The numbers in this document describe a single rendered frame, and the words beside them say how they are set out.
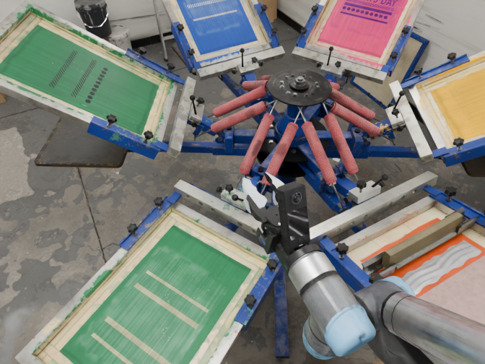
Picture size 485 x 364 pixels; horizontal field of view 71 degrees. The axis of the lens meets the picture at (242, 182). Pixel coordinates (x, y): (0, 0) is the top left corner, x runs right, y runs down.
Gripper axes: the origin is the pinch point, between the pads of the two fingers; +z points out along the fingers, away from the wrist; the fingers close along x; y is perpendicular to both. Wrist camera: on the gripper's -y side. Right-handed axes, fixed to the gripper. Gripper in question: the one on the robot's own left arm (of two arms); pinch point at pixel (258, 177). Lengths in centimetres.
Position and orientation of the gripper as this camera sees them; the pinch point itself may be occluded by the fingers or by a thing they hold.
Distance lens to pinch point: 70.6
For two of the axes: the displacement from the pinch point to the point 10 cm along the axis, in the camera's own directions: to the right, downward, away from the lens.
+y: -1.2, 6.9, 7.1
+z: -4.1, -6.9, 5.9
